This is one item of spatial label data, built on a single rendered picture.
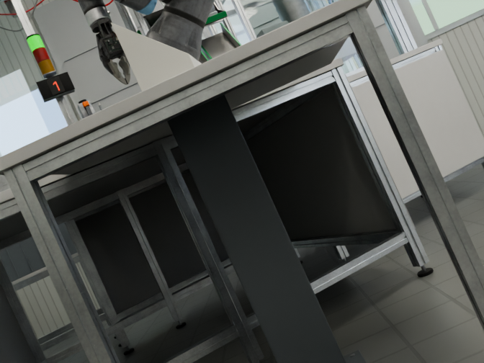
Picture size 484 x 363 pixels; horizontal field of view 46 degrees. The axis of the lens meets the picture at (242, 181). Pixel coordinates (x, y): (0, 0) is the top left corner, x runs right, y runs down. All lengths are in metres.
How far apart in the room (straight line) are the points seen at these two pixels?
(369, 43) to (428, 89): 1.99
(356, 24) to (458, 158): 2.07
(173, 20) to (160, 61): 0.14
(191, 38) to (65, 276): 0.67
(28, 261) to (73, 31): 2.42
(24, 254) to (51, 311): 1.81
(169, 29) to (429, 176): 0.73
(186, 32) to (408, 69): 1.91
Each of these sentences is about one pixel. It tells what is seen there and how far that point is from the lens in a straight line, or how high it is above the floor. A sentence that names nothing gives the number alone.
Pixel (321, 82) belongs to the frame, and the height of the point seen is 0.80.
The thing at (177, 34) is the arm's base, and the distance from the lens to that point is 1.49.
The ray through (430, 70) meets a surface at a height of 0.72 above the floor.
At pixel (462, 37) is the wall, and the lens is 5.59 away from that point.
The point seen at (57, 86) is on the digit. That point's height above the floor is 1.20.
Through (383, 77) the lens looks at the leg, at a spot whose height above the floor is 0.67.
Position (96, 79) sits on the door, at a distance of 5.37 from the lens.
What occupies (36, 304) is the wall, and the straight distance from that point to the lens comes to 5.67.
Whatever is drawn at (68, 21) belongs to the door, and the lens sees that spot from 5.55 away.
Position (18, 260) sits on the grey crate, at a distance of 3.90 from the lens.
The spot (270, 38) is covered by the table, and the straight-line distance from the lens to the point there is 1.24.
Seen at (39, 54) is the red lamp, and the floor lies 1.34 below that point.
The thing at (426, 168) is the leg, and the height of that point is 0.46.
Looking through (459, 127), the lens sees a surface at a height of 0.37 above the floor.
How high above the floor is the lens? 0.59
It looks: level
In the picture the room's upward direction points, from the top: 24 degrees counter-clockwise
